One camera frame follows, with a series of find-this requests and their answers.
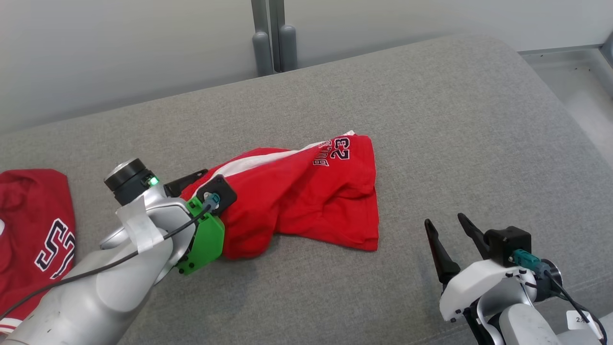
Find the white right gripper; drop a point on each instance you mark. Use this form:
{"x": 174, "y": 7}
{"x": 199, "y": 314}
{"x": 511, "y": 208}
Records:
{"x": 474, "y": 287}

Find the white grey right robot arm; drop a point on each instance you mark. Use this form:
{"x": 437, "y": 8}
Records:
{"x": 522, "y": 326}

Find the grey partition post with latch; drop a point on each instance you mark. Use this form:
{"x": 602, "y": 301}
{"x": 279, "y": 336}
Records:
{"x": 262, "y": 48}

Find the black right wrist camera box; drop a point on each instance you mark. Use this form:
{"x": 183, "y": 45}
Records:
{"x": 507, "y": 242}

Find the red jersey white sleeves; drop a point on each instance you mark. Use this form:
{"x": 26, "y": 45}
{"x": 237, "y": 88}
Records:
{"x": 28, "y": 215}

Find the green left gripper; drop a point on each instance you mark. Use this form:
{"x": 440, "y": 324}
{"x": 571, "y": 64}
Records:
{"x": 208, "y": 239}

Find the white tape strip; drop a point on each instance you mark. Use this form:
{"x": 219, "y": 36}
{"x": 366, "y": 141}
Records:
{"x": 141, "y": 225}

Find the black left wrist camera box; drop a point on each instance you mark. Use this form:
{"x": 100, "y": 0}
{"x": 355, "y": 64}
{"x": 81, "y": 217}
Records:
{"x": 222, "y": 189}

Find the grey metal floor rail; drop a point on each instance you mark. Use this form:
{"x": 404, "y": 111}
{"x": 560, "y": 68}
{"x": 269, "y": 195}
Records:
{"x": 560, "y": 49}

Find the white paper label tag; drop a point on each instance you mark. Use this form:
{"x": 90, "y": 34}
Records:
{"x": 582, "y": 318}

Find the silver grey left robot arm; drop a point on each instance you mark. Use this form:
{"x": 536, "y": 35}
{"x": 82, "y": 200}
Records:
{"x": 96, "y": 297}

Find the red basketball shorts number 23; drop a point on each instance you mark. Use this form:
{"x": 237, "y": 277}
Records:
{"x": 311, "y": 206}

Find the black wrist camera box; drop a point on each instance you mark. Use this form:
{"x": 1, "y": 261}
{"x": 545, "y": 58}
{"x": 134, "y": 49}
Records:
{"x": 222, "y": 189}
{"x": 507, "y": 242}

